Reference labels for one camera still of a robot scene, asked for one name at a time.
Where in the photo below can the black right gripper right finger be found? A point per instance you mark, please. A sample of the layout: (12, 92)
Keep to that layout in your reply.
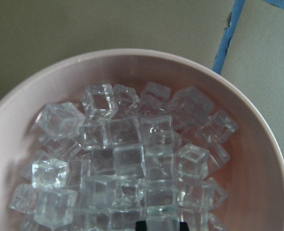
(183, 226)

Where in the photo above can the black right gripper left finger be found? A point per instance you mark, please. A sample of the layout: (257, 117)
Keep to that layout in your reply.
(141, 225)

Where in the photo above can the clear ice cubes pile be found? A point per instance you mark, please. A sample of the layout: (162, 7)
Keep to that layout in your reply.
(107, 158)

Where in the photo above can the pink bowl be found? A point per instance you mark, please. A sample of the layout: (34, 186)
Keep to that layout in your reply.
(254, 177)

